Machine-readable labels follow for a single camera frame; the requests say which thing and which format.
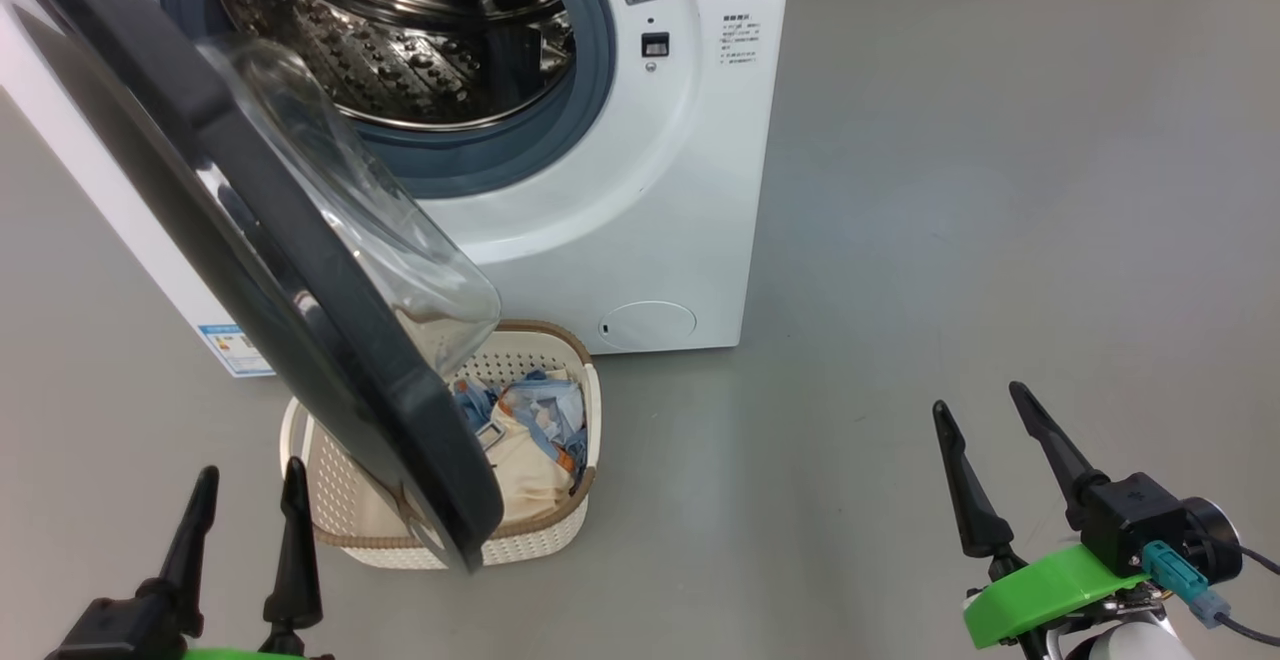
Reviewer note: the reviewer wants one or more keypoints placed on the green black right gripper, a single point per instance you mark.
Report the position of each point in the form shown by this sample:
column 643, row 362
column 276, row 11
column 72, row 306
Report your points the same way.
column 1050, row 595

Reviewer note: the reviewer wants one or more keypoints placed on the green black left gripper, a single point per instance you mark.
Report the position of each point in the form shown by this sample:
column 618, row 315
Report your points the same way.
column 110, row 635

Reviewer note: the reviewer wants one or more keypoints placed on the cream garment with orange print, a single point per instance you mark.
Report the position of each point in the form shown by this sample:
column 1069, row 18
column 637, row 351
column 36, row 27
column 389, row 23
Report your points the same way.
column 530, row 480

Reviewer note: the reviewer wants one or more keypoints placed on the black round glass washer door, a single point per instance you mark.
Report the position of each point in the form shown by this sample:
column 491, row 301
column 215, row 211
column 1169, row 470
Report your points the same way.
column 250, row 240

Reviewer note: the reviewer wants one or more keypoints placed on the blue bear-print garment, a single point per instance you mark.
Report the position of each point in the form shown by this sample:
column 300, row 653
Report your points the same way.
column 555, row 410

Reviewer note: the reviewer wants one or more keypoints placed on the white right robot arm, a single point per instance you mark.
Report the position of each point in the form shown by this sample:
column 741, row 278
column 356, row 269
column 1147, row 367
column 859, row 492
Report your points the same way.
column 1120, row 645

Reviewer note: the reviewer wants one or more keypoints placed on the white front-load washing machine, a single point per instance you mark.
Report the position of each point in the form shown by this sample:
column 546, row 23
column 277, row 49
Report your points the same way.
column 650, row 240

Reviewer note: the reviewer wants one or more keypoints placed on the steel perforated washer drum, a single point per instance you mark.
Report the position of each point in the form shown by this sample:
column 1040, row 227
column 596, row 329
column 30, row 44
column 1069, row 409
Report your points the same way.
column 420, row 60

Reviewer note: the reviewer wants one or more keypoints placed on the black door latch slot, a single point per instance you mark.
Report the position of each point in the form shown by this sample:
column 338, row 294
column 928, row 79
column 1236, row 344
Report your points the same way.
column 655, row 44

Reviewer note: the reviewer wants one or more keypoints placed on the grey rubber door gasket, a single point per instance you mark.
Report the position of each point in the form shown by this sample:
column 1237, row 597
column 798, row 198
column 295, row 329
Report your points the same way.
column 590, row 90

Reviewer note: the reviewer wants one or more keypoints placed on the blue energy label sticker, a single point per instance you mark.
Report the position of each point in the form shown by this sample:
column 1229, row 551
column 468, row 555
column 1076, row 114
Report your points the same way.
column 235, row 352

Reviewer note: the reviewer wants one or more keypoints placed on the cream perforated laundry basket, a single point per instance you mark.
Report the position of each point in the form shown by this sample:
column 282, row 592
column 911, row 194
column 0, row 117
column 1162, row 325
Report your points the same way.
column 545, row 535

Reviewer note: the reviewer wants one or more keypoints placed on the round white filter cover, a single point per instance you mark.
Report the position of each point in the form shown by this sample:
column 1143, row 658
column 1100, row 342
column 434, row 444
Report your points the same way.
column 648, row 325

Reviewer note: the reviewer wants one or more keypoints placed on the small printed text sticker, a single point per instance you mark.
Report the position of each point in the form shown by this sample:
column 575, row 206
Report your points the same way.
column 742, row 38

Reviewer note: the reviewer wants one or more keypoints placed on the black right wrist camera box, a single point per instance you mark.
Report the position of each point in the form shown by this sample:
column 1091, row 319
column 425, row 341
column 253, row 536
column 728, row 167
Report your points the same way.
column 1130, row 525

